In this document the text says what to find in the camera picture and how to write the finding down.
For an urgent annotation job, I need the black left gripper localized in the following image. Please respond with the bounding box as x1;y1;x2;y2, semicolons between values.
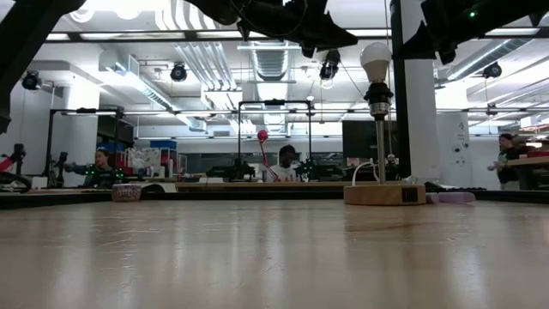
201;0;359;59

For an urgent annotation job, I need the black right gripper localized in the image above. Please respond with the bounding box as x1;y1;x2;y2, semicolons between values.
402;0;464;65

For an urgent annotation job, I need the white lightbulb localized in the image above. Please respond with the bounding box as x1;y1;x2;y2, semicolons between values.
359;41;394;85

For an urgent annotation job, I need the wooden base table lamp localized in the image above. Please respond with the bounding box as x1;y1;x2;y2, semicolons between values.
343;81;427;206

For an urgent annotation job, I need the black ceiling spotlight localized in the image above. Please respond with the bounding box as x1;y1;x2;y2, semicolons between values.
319;49;342;82
483;62;503;80
170;63;189;82
21;70;43;91

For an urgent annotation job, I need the white black tower column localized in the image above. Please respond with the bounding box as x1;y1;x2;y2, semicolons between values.
389;0;438;184

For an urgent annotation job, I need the black monitor screen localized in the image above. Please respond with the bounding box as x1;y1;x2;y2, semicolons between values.
341;119;398;160

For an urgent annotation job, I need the red ball on stick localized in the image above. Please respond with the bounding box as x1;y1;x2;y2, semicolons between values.
256;129;280;182

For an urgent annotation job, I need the person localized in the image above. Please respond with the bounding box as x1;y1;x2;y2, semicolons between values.
63;147;119;189
486;132;522;191
259;144;301;184

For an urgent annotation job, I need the purple cylinder object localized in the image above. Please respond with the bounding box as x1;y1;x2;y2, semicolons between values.
425;191;476;204

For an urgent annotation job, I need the wooden shelf board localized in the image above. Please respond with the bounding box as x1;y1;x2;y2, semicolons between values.
505;155;549;167

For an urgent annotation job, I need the small patterned round container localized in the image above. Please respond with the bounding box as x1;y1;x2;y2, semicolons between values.
111;183;142;203

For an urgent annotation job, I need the black gantry frame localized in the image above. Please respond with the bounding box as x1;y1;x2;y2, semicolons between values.
237;98;313;173
45;106;126;188

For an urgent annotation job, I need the white lamp cable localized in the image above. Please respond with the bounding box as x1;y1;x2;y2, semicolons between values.
351;159;419;186

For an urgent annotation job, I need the black ring loop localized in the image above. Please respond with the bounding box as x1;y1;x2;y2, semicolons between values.
0;171;32;194

